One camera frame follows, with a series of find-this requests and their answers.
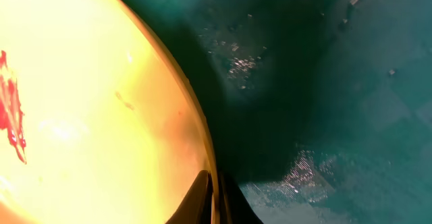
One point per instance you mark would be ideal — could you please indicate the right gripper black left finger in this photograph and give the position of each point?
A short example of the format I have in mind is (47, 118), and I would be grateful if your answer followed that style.
(196, 207)

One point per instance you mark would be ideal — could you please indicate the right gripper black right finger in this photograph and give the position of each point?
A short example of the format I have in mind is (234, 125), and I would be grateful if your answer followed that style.
(234, 208)

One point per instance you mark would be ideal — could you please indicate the teal plastic tray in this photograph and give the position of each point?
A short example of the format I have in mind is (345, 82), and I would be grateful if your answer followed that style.
(319, 109)

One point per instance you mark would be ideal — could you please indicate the yellow plate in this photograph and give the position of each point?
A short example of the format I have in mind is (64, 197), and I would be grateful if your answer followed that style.
(114, 132)

